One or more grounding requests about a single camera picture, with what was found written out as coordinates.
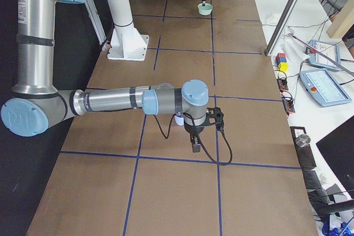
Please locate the black orange connector right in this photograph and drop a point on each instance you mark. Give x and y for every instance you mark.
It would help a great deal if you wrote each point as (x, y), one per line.
(288, 103)

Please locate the silver metal cylinder weight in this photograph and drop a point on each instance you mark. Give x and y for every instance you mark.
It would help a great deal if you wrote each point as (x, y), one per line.
(302, 140)

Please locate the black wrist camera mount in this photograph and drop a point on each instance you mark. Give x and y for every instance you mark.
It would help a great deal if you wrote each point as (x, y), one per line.
(214, 116)

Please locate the black metal plate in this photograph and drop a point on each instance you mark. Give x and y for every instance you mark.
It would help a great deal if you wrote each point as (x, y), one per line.
(304, 153)

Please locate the teach pendant tablet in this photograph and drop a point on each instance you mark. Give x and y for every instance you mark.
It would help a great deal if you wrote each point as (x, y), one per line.
(323, 88)
(328, 49)

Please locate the white folded paper towel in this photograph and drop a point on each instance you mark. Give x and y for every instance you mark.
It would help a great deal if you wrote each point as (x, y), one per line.
(292, 50)

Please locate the white pedestal column base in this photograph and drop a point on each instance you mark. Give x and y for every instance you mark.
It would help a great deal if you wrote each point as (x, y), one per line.
(126, 43)

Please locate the black orange connector left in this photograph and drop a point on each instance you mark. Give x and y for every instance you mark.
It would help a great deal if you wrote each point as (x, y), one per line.
(282, 84)

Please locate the blue block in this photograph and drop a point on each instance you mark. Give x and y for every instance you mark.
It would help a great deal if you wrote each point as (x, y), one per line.
(281, 60)

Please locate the black orange connector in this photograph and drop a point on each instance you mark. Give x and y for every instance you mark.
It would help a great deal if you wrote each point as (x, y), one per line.
(282, 84)
(288, 103)

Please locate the red block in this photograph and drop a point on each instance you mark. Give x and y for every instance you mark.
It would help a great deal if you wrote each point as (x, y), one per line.
(280, 55)

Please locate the light blue plastic cup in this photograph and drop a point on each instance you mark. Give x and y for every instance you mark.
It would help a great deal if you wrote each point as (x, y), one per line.
(179, 120)

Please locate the near teach pendant tablet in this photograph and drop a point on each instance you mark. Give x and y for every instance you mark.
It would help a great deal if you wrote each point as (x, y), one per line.
(323, 88)

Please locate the wooden board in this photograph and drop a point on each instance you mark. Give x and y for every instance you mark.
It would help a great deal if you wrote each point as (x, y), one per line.
(343, 21)

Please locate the far teach pendant tablet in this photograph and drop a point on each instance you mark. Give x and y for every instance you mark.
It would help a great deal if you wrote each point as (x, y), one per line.
(328, 49)

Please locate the light green bowl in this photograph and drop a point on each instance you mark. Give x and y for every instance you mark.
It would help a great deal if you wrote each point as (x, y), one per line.
(204, 8)

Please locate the grabber reacher stick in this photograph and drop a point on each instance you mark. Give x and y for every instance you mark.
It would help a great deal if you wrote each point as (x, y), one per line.
(321, 54)

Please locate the black monitor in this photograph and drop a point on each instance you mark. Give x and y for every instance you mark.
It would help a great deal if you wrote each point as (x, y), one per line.
(337, 150)

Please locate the yellow block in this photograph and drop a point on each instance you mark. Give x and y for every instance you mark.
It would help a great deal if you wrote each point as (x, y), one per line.
(283, 66)

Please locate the white crumpled tissue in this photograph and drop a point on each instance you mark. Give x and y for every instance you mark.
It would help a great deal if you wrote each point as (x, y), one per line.
(272, 19)

